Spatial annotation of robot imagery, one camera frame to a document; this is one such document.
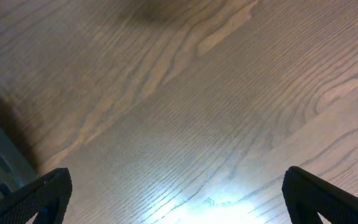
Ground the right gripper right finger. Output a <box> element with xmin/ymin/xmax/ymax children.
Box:
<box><xmin>282</xmin><ymin>166</ymin><xmax>358</xmax><ymax>224</ymax></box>

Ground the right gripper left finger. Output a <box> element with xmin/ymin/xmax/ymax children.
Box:
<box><xmin>0</xmin><ymin>168</ymin><xmax>73</xmax><ymax>224</ymax></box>

